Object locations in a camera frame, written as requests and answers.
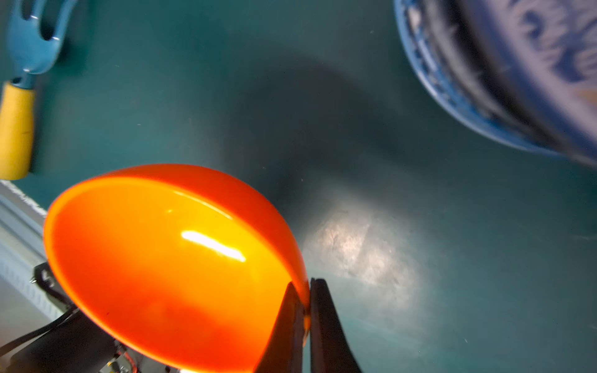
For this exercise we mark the aluminium front rail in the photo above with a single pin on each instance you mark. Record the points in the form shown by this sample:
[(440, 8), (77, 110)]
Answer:
[(22, 246)]

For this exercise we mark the yellow blue patterned bowl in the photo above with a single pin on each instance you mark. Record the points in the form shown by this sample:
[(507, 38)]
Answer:
[(545, 56)]

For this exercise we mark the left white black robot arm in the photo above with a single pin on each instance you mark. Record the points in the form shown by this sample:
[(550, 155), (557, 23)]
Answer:
[(71, 343)]

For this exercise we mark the left blue yellow garden fork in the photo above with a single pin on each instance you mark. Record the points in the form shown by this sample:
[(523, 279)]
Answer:
[(32, 56)]

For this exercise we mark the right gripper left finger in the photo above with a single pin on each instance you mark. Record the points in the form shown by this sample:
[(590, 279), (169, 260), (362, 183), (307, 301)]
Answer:
[(284, 350)]

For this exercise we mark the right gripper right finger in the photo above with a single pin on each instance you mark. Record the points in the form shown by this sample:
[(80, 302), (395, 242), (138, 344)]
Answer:
[(329, 349)]

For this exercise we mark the blue white floral bowl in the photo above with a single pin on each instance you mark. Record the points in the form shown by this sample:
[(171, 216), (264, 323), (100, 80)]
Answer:
[(441, 49)]

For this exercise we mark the orange plastic bowl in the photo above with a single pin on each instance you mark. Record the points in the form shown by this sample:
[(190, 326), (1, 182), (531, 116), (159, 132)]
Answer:
[(186, 265)]

